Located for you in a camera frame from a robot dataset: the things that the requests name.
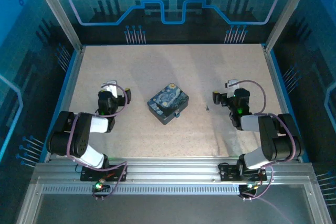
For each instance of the small metal key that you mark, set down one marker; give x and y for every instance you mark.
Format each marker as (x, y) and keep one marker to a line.
(207, 108)

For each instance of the starry night printed box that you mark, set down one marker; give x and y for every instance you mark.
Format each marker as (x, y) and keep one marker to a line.
(168, 103)

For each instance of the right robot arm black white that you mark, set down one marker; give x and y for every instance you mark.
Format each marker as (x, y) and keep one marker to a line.
(270, 134)

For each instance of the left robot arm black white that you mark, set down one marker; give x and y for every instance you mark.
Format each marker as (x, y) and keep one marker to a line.
(78, 134)

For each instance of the small lit circuit board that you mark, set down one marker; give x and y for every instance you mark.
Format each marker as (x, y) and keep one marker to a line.
(249, 187)
(99, 187)

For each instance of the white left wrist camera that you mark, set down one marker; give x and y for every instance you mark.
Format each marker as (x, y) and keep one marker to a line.
(112, 89)

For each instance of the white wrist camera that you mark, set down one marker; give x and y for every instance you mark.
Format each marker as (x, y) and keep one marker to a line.
(232, 83)
(112, 89)

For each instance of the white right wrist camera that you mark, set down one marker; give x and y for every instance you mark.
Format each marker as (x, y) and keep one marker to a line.
(232, 83)

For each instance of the aluminium side rail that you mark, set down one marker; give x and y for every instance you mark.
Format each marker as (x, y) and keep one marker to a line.
(67, 103)
(282, 103)

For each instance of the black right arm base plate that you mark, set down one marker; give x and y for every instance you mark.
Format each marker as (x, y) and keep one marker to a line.
(229, 172)

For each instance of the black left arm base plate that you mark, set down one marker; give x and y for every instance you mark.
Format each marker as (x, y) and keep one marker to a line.
(89, 174)

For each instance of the aluminium cross rail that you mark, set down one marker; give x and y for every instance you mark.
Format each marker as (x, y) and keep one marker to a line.
(170, 169)

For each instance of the aluminium frame post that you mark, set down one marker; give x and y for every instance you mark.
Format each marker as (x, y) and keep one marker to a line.
(57, 11)
(288, 11)

